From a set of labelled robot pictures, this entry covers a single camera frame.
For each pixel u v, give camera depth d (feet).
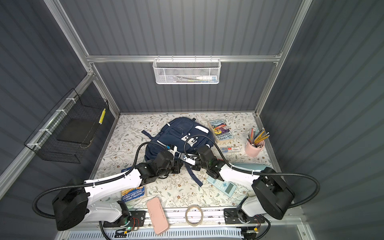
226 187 2.70
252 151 2.93
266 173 1.54
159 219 2.36
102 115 2.72
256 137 2.99
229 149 3.16
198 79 2.99
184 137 3.24
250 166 1.81
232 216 2.38
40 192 1.29
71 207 1.36
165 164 2.07
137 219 2.37
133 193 2.59
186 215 2.42
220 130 3.49
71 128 2.42
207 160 2.15
